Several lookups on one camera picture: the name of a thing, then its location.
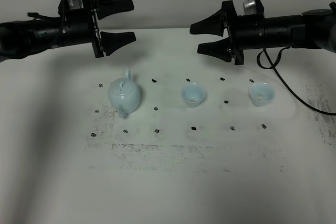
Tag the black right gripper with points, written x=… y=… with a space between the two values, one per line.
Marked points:
x=244 y=32

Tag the light blue teacup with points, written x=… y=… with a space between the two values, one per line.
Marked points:
x=193 y=94
x=261 y=93

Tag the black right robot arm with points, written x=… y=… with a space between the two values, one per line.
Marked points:
x=314 y=29

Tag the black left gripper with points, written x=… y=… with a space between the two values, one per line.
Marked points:
x=81 y=25

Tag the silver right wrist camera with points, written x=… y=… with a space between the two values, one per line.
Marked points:
x=253 y=7

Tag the left light blue teacup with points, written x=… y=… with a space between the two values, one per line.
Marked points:
x=193 y=94

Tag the right light blue teacup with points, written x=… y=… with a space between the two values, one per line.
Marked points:
x=261 y=93

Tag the light blue porcelain teapot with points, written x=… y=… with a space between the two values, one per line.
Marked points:
x=124 y=95

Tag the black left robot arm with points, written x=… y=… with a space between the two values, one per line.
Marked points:
x=24 y=38

